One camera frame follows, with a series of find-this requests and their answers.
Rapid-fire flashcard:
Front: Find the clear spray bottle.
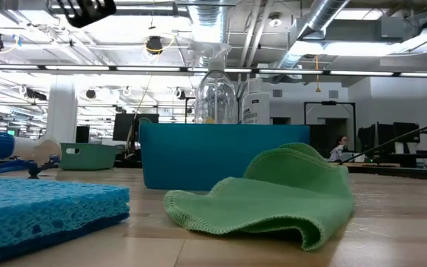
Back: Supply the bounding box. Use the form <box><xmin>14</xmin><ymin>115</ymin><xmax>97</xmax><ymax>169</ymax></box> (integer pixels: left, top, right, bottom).
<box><xmin>189</xmin><ymin>40</ymin><xmax>239</xmax><ymax>125</ymax></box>

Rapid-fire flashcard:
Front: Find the spray bottle with blue liquid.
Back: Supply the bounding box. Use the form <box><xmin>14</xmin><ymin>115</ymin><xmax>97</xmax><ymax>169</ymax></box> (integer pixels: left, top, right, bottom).
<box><xmin>0</xmin><ymin>125</ymin><xmax>62</xmax><ymax>180</ymax></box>

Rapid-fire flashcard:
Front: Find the small white labelled bottle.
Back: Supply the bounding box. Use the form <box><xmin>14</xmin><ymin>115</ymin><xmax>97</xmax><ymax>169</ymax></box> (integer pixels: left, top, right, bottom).
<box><xmin>241</xmin><ymin>76</ymin><xmax>272</xmax><ymax>125</ymax></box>

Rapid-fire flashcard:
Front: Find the blue rectangular sponge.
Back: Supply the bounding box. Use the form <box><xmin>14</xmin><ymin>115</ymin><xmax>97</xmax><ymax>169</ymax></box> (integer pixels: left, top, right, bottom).
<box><xmin>0</xmin><ymin>177</ymin><xmax>131</xmax><ymax>263</ymax></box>

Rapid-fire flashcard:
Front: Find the green microfibre cloth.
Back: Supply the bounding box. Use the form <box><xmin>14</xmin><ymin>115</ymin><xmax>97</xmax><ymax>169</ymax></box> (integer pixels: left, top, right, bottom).
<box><xmin>163</xmin><ymin>142</ymin><xmax>355</xmax><ymax>252</ymax></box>

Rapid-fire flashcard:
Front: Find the long ceiling light strip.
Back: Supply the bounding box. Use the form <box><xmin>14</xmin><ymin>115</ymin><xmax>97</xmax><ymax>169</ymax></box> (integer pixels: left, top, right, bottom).
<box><xmin>0</xmin><ymin>63</ymin><xmax>427</xmax><ymax>78</ymax></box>

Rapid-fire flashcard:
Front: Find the black computer monitor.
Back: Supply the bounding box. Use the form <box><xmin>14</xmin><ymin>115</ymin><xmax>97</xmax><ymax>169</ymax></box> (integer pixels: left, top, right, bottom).
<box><xmin>75</xmin><ymin>125</ymin><xmax>90</xmax><ymax>144</ymax></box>
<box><xmin>112</xmin><ymin>113</ymin><xmax>160</xmax><ymax>142</ymax></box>
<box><xmin>376</xmin><ymin>122</ymin><xmax>394</xmax><ymax>153</ymax></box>
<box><xmin>357</xmin><ymin>124</ymin><xmax>377</xmax><ymax>153</ymax></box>
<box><xmin>393</xmin><ymin>122</ymin><xmax>421</xmax><ymax>144</ymax></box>

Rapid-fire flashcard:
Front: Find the small teal plastic basket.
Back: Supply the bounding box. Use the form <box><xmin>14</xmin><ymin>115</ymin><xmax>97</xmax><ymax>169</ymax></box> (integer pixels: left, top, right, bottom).
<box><xmin>59</xmin><ymin>142</ymin><xmax>119</xmax><ymax>171</ymax></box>

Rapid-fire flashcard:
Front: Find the dark blue plastic bin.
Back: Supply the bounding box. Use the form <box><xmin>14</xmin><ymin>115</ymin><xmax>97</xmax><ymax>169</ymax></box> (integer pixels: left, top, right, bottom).
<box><xmin>138</xmin><ymin>122</ymin><xmax>311</xmax><ymax>192</ymax></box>

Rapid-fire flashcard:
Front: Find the person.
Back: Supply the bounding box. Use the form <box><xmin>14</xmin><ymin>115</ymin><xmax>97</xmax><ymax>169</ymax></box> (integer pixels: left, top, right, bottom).
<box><xmin>328</xmin><ymin>135</ymin><xmax>351</xmax><ymax>162</ymax></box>

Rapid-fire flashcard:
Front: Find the black background desk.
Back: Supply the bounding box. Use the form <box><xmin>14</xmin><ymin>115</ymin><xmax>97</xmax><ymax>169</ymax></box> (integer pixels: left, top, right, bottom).
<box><xmin>374</xmin><ymin>148</ymin><xmax>427</xmax><ymax>170</ymax></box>

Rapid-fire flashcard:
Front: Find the silver ventilation duct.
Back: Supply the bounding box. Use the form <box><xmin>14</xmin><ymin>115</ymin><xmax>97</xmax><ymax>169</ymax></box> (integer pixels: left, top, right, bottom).
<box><xmin>189</xmin><ymin>3</ymin><xmax>229</xmax><ymax>70</ymax></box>
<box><xmin>274</xmin><ymin>0</ymin><xmax>350</xmax><ymax>71</ymax></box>

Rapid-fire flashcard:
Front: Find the yellow hanging cord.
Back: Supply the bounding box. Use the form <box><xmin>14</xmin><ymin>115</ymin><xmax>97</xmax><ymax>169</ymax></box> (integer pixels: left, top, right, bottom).
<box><xmin>314</xmin><ymin>55</ymin><xmax>321</xmax><ymax>93</ymax></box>

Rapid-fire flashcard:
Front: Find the black background rig frame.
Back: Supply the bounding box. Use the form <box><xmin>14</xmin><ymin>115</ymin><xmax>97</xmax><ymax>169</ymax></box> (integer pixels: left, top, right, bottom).
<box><xmin>303</xmin><ymin>100</ymin><xmax>357</xmax><ymax>156</ymax></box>

